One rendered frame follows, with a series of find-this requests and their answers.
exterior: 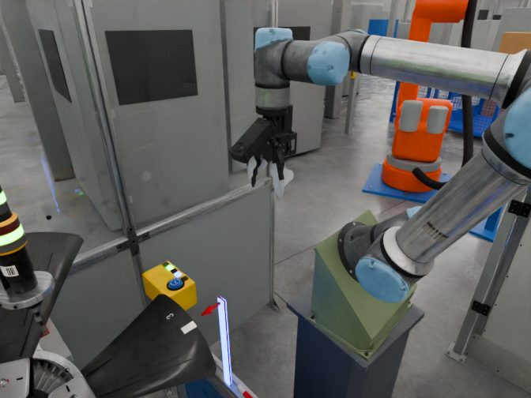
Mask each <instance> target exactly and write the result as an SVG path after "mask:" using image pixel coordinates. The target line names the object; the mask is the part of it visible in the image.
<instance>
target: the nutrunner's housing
mask: <svg viewBox="0 0 531 398"><path fill-rule="evenodd" d="M0 269H1V270H2V273H3V275H4V277H5V278H6V280H8V282H9V285H10V286H11V289H12V291H13V293H15V294H23V293H26V292H28V291H31V290H32V289H34V288H35V287H36V286H37V284H38V280H37V278H36V274H35V273H34V267H33V264H32V261H31V259H30V256H29V255H28V251H27V249H26V247H25V245H24V246H23V247H22V248H21V249H20V250H18V251H16V252H14V253H10V254H7V255H2V256H0ZM42 301H43V300H42ZM42 301H40V302H38V303H37V304H35V305H32V306H29V307H26V308H24V309H25V310H31V309H34V308H36V307H37V306H39V305H40V304H41V303H42Z"/></svg>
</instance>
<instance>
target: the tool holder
mask: <svg viewBox="0 0 531 398"><path fill-rule="evenodd" d="M34 273H35V274H36V278H37V280H38V284H37V286H36V287H35V288H34V289H32V290H31V291H28V292H26V293H23V294H15V293H13V291H12V289H11V286H10V285H9V282H8V280H6V278H5V277H4V275H3V273H2V270H1V269H0V307H3V308H5V309H8V310H18V309H23V308H26V307H29V306H32V305H35V304H37V303H38V302H40V301H42V300H43V299H45V298H46V297H47V296H48V295H49V294H50V293H51V292H52V291H53V289H54V287H55V282H54V279H53V276H52V275H51V274H50V273H49V272H43V271H34Z"/></svg>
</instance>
